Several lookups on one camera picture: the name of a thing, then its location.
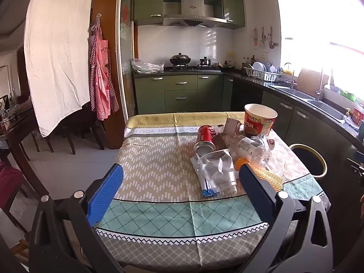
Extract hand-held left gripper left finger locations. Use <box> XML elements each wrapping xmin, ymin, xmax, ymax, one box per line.
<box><xmin>28</xmin><ymin>163</ymin><xmax>126</xmax><ymax>273</ymax></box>

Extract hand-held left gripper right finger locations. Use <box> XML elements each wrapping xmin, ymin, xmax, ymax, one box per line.
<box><xmin>239</xmin><ymin>163</ymin><xmax>333</xmax><ymax>273</ymax></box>

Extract orange foam net sleeve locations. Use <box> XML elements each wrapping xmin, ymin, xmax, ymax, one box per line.
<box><xmin>235</xmin><ymin>157</ymin><xmax>285</xmax><ymax>191</ymax></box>

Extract clear plastic cup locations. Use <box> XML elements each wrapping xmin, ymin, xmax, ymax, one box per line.
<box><xmin>197</xmin><ymin>148</ymin><xmax>238</xmax><ymax>195</ymax></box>

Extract yellow-rimmed trash bin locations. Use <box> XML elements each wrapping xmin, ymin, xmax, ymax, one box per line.
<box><xmin>288</xmin><ymin>144</ymin><xmax>327</xmax><ymax>179</ymax></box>

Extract silver packet with blue edge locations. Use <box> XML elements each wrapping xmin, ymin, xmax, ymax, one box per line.
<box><xmin>190</xmin><ymin>155</ymin><xmax>222</xmax><ymax>197</ymax></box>

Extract red soda can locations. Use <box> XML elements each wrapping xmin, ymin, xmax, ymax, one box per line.
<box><xmin>193</xmin><ymin>125</ymin><xmax>219</xmax><ymax>155</ymax></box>

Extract clear plastic bottle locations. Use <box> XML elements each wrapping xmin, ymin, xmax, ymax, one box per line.
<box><xmin>229</xmin><ymin>135</ymin><xmax>276</xmax><ymax>167</ymax></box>

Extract grey dish cloth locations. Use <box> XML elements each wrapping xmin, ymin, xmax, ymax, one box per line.
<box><xmin>344</xmin><ymin>116</ymin><xmax>362</xmax><ymax>132</ymax></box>

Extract red printed box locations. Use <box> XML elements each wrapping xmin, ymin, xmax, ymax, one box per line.
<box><xmin>352</xmin><ymin>106</ymin><xmax>364</xmax><ymax>126</ymax></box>

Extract brown paper carton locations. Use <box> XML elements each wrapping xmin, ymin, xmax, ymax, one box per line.
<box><xmin>212</xmin><ymin>118</ymin><xmax>242</xmax><ymax>151</ymax></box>

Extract patterned tablecloth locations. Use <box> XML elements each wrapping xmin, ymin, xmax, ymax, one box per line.
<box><xmin>95</xmin><ymin>111</ymin><xmax>332</xmax><ymax>273</ymax></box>

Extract red instant noodle cup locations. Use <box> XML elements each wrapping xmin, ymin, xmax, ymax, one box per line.
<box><xmin>244</xmin><ymin>104</ymin><xmax>278</xmax><ymax>137</ymax></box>

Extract steel double sink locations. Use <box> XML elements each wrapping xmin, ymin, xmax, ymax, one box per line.
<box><xmin>269</xmin><ymin>87</ymin><xmax>346</xmax><ymax>123</ymax></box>

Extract dark wooden chair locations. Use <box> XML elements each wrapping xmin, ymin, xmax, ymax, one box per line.
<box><xmin>31</xmin><ymin>105</ymin><xmax>106</xmax><ymax>155</ymax></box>

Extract dark green counter cabinets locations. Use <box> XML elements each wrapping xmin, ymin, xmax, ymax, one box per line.
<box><xmin>223</xmin><ymin>75</ymin><xmax>364</xmax><ymax>262</ymax></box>

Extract wooden cutting board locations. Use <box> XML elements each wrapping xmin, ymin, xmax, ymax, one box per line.
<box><xmin>297</xmin><ymin>68</ymin><xmax>330</xmax><ymax>91</ymax></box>

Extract steel kitchen faucet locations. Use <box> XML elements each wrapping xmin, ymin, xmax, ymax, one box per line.
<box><xmin>284</xmin><ymin>63</ymin><xmax>296</xmax><ymax>90</ymax></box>

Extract dark wooden table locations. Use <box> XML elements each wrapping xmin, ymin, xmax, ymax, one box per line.
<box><xmin>0</xmin><ymin>102</ymin><xmax>49</xmax><ymax>197</ymax></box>

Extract white dish rack with dishes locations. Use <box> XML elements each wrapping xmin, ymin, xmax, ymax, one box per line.
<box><xmin>244</xmin><ymin>62</ymin><xmax>282</xmax><ymax>82</ymax></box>

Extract green base cabinets with drawers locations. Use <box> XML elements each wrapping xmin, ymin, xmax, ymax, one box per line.
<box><xmin>134</xmin><ymin>74</ymin><xmax>225</xmax><ymax>114</ymax></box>

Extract red checkered apron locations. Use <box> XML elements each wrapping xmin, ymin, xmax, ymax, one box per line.
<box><xmin>89</xmin><ymin>14</ymin><xmax>119</xmax><ymax>121</ymax></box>

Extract crumpled clear plastic bag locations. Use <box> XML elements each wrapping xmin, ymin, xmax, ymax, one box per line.
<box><xmin>131</xmin><ymin>58</ymin><xmax>165</xmax><ymax>75</ymax></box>

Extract gas stove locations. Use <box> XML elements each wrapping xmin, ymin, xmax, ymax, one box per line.
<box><xmin>169</xmin><ymin>65</ymin><xmax>222</xmax><ymax>72</ymax></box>

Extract black wok with lid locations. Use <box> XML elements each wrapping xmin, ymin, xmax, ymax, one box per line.
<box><xmin>169</xmin><ymin>53</ymin><xmax>192</xmax><ymax>66</ymax></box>

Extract hanging kitchen utensils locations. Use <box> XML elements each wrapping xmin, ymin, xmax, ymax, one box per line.
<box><xmin>252</xmin><ymin>26</ymin><xmax>278</xmax><ymax>49</ymax></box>

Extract white hanging sheet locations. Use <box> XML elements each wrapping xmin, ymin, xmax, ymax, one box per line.
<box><xmin>24</xmin><ymin>0</ymin><xmax>97</xmax><ymax>138</ymax></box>

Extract steel range hood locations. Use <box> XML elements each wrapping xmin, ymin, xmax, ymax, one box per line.
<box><xmin>162</xmin><ymin>0</ymin><xmax>228</xmax><ymax>29</ymax></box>

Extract green wall cabinets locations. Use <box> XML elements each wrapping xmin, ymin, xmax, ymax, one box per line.
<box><xmin>134</xmin><ymin>0</ymin><xmax>245</xmax><ymax>30</ymax></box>

